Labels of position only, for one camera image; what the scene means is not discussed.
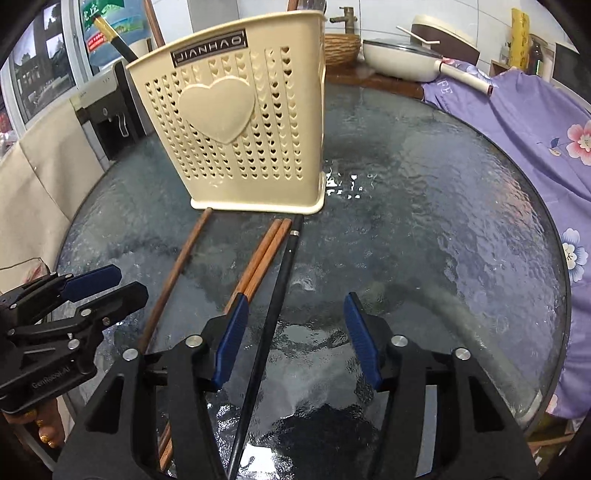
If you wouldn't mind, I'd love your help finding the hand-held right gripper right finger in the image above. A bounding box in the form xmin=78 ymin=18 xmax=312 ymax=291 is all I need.
xmin=344 ymin=292 xmax=539 ymax=480

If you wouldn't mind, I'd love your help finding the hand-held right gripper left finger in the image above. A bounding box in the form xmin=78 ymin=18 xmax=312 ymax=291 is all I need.
xmin=53 ymin=293 xmax=250 ymax=480

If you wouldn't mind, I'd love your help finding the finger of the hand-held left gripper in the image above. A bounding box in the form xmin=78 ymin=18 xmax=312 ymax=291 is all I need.
xmin=6 ymin=281 xmax=150 ymax=352
xmin=11 ymin=264 xmax=123 ymax=315

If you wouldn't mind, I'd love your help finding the cream plastic utensil basket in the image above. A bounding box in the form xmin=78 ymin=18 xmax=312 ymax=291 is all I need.
xmin=125 ymin=10 xmax=330 ymax=214

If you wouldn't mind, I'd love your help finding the person's left hand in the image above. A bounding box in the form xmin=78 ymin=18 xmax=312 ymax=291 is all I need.
xmin=0 ymin=399 xmax=66 ymax=451

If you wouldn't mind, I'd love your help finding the beige cloth cover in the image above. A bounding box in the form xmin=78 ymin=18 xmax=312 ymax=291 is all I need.
xmin=0 ymin=98 xmax=108 ymax=283

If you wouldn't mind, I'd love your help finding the water dispenser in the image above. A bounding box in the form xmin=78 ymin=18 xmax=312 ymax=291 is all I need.
xmin=69 ymin=62 xmax=149 ymax=161

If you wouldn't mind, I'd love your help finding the black chopstick with gold band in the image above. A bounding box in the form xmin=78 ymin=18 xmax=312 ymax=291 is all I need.
xmin=93 ymin=16 xmax=140 ymax=64

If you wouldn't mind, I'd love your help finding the wooden counter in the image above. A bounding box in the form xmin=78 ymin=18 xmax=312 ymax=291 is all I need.
xmin=325 ymin=64 xmax=426 ymax=100

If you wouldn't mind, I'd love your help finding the dark brown wooden spoon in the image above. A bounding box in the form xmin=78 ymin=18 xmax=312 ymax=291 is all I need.
xmin=143 ymin=0 xmax=164 ymax=47

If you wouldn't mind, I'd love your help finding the purple floral cloth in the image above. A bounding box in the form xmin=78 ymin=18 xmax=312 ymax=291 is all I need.
xmin=422 ymin=64 xmax=591 ymax=422

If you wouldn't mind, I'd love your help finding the blue water bottle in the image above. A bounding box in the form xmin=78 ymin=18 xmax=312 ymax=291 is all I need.
xmin=79 ymin=0 xmax=154 ymax=75

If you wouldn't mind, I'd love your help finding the white pan with glass lid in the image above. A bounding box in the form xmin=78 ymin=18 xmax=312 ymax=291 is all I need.
xmin=362 ymin=38 xmax=495 ymax=97

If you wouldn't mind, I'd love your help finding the brown woven basin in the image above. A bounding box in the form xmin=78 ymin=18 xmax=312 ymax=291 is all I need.
xmin=324 ymin=32 xmax=362 ymax=69

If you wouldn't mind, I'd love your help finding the white rice paddle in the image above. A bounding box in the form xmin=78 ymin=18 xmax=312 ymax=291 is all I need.
xmin=396 ymin=25 xmax=441 ymax=46

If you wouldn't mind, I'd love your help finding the brown and white rice cooker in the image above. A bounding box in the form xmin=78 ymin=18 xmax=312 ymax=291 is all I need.
xmin=409 ymin=14 xmax=481 ymax=66

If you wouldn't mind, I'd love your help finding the bronze faucet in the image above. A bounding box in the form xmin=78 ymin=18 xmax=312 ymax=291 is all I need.
xmin=340 ymin=5 xmax=359 ymax=36

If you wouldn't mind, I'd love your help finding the brown glass bottle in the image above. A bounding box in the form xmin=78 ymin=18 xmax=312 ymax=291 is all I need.
xmin=526 ymin=34 xmax=548 ymax=73

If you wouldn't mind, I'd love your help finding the tall yellow box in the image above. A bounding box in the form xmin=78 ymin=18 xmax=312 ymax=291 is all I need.
xmin=509 ymin=8 xmax=532 ymax=70

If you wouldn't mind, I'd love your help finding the dark box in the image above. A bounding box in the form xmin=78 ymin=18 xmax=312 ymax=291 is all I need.
xmin=551 ymin=41 xmax=587 ymax=84

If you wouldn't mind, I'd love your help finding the window with white frame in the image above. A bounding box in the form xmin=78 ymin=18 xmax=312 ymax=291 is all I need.
xmin=8 ymin=0 xmax=85 ymax=124

